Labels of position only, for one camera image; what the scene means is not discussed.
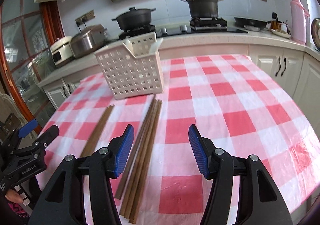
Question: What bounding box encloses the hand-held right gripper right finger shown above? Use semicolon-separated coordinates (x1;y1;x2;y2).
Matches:
188;124;294;225

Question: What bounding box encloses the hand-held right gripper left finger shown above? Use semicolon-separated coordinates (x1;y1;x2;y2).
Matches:
28;124;135;225

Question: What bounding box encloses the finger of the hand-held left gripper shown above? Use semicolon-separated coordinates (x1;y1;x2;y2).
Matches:
11;125;60;158
10;119;38;146

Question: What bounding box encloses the white perforated plastic basket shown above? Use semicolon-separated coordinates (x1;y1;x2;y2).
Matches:
94;36;164;101

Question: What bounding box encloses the ornate white chair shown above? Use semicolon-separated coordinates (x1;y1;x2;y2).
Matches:
0;91;23;131

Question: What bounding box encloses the red white checked tablecloth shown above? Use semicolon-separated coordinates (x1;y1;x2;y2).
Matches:
35;54;320;225

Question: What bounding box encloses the red wooden glass door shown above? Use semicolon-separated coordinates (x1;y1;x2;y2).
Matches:
0;0;66;126

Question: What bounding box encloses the white countertop cooker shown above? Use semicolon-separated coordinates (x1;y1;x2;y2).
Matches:
50;36;75;68

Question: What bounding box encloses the silver rice cooker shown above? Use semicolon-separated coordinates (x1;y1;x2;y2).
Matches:
69;24;108;58

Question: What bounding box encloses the black glass gas stove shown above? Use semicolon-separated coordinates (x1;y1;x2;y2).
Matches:
117;17;248;40

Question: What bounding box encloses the black casserole pot with lid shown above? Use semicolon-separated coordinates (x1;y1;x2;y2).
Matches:
111;7;157;31

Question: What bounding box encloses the black wok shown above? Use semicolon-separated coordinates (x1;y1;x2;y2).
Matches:
234;16;268;29

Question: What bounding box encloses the white plate with food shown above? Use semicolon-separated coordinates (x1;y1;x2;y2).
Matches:
271;29;292;39

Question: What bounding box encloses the tall dark stock pot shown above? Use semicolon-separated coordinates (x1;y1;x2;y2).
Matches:
179;0;224;19

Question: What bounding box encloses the pink thermos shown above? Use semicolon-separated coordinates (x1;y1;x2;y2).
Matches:
290;0;311;45

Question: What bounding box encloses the glass pot lid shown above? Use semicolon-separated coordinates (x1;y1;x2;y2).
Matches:
311;18;320;52

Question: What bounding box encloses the gold wall outlet row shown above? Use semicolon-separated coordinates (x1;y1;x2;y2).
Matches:
75;10;95;25

